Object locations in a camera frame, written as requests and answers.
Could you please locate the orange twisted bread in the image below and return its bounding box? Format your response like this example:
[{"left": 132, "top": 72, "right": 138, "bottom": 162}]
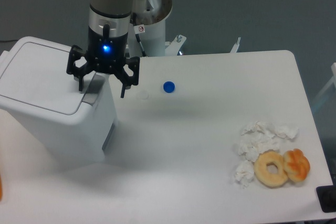
[{"left": 283, "top": 148, "right": 310, "bottom": 183}]

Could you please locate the crumpled white tissue upper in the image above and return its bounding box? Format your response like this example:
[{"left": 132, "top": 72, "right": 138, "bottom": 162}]
[{"left": 241, "top": 121, "right": 272, "bottom": 135}]

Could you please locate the crumpled white tissue right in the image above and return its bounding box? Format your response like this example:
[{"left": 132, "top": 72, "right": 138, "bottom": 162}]
[{"left": 272, "top": 124, "right": 299, "bottom": 140}]

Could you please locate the plain ring donut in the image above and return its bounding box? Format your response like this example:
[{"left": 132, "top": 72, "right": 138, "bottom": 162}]
[{"left": 254, "top": 151, "right": 288, "bottom": 188}]

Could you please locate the crumpled white tissue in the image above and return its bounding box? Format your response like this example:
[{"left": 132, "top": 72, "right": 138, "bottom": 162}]
[
  {"left": 237, "top": 134, "right": 280, "bottom": 162},
  {"left": 234, "top": 160, "right": 255, "bottom": 188},
  {"left": 272, "top": 124, "right": 299, "bottom": 140},
  {"left": 241, "top": 121, "right": 272, "bottom": 135}
]

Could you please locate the white metal mounting frame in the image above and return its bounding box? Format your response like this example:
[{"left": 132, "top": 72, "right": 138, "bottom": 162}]
[{"left": 165, "top": 35, "right": 241, "bottom": 56}]

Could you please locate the black device at corner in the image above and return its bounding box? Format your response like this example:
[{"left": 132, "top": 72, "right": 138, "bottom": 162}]
[{"left": 316, "top": 185, "right": 335, "bottom": 213}]

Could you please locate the blue bottle cap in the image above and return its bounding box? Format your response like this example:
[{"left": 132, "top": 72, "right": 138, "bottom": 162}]
[{"left": 163, "top": 81, "right": 175, "bottom": 93}]

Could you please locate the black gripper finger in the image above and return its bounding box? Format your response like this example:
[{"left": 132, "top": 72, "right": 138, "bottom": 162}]
[
  {"left": 66, "top": 45, "right": 95, "bottom": 92},
  {"left": 113, "top": 57, "right": 140, "bottom": 98}
]

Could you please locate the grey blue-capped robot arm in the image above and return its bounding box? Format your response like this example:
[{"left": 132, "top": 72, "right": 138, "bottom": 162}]
[{"left": 66, "top": 0, "right": 140, "bottom": 96}]

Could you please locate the crumpled white tissue middle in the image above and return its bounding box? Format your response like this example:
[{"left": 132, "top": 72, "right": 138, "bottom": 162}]
[{"left": 237, "top": 134, "right": 280, "bottom": 162}]

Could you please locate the black cable on pedestal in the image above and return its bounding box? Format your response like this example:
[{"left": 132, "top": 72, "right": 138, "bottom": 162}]
[{"left": 131, "top": 13, "right": 148, "bottom": 57}]

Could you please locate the white bottle cap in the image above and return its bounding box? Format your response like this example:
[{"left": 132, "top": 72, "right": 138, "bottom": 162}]
[{"left": 138, "top": 90, "right": 149, "bottom": 100}]

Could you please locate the crumpled white tissue lower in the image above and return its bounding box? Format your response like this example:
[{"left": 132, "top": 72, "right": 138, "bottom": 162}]
[{"left": 234, "top": 160, "right": 255, "bottom": 188}]

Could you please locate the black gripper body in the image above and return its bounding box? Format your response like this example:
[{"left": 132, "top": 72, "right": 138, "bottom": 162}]
[{"left": 85, "top": 28, "right": 128, "bottom": 74}]

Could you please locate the orange object left edge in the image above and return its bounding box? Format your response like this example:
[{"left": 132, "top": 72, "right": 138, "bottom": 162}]
[{"left": 0, "top": 175, "right": 3, "bottom": 201}]

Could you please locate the white trash can lid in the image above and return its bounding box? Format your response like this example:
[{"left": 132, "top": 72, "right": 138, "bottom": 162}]
[{"left": 1, "top": 42, "right": 105, "bottom": 119}]

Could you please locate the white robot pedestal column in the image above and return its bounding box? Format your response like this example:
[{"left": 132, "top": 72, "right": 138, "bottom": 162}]
[{"left": 128, "top": 0, "right": 172, "bottom": 57}]

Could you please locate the white trash can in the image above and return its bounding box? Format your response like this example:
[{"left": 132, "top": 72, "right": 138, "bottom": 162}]
[{"left": 7, "top": 37, "right": 118, "bottom": 162}]

